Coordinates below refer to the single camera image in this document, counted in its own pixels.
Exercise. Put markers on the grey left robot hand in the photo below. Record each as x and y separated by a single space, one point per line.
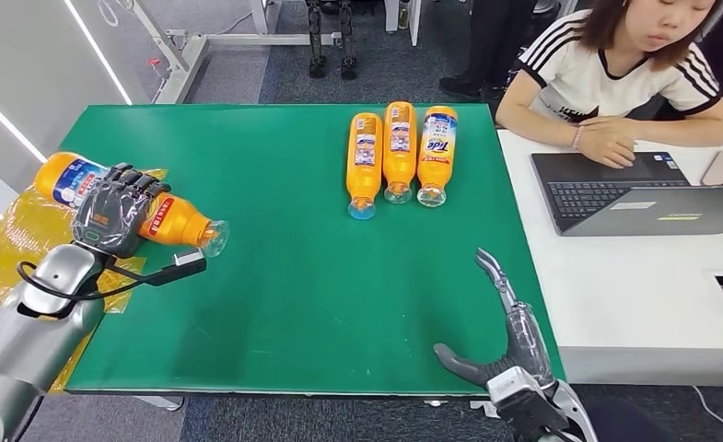
114 213

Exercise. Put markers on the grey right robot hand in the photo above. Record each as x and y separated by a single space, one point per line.
529 341

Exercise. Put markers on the orange detergent bottle clear cap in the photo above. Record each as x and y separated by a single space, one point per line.
178 226
399 168
364 180
437 174

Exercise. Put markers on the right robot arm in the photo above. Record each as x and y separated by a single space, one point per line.
580 421

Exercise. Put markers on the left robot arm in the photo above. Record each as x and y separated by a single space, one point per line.
25 341

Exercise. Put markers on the yellow film wrapped cardboard box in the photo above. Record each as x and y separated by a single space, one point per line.
13 232

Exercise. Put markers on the white desk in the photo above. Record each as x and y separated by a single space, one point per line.
629 293

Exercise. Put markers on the white light strip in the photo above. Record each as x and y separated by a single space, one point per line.
97 52
8 122

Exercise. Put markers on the grey open laptop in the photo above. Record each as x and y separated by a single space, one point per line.
611 198

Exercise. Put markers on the person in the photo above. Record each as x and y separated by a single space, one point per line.
580 79
489 43

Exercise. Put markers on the white table leg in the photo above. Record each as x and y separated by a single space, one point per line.
415 24

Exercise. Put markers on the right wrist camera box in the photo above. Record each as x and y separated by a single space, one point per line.
526 405

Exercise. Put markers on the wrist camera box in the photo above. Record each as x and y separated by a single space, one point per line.
178 271
526 405

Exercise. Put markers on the white table foot bracket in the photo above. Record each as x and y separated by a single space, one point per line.
486 409
434 403

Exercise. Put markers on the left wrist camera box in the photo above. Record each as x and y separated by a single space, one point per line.
178 271

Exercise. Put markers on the white metal frame stand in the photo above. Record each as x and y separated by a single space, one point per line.
181 61

